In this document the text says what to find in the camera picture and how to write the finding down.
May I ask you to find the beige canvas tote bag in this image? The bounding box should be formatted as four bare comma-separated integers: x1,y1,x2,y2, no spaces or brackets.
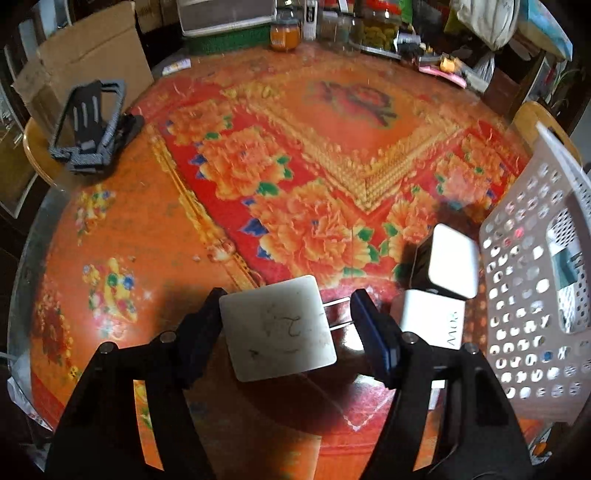
450,0,522,49

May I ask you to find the small glass jar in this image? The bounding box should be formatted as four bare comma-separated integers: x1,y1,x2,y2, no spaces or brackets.
321,11,352,44

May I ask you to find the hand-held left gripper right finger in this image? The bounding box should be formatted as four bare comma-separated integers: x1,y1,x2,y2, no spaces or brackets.
349,289,536,480

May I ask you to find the white charger with grey print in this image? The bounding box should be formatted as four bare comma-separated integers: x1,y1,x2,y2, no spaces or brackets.
390,289,467,356

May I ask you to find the green plastic tray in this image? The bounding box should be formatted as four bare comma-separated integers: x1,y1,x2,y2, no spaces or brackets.
182,25,273,54

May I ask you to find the orange sauce jar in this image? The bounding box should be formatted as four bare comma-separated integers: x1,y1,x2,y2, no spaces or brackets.
269,9,301,51

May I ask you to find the clear plastic bag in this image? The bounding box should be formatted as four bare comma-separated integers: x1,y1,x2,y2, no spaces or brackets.
471,46,499,88

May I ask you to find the white perforated plastic basket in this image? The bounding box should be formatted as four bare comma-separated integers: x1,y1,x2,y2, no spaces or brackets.
479,121,591,423

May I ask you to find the glass pickle jar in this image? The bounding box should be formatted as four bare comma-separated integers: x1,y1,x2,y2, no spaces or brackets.
353,0,402,49

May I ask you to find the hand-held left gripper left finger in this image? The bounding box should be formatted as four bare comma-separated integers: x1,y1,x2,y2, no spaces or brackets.
44,287,229,480

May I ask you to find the pink paper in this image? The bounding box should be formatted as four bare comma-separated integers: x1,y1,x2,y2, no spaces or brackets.
418,65,467,88

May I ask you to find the small white bottle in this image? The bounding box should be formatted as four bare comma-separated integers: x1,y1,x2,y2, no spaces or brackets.
302,0,319,40

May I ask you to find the large white charger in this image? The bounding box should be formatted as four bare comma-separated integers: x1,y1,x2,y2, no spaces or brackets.
218,275,352,382

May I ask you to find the open cardboard box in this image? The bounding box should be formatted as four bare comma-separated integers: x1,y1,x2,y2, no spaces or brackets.
11,0,155,121

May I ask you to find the black phone stand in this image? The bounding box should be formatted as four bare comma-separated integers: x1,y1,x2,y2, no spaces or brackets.
48,79,145,175

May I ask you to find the blue printed tote bag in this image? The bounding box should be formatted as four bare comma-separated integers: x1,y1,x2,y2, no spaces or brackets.
517,0,573,61

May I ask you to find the white cube charger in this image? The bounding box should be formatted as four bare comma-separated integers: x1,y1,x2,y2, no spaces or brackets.
409,224,481,300

